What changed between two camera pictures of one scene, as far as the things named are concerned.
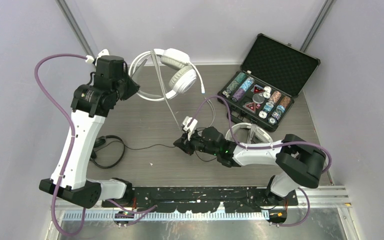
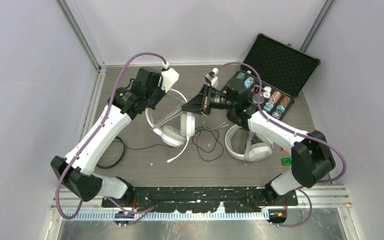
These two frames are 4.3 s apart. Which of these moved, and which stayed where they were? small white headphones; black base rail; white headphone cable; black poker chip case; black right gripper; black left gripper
Moved: black left gripper; small white headphones; white headphone cable; black right gripper
Stayed: black poker chip case; black base rail
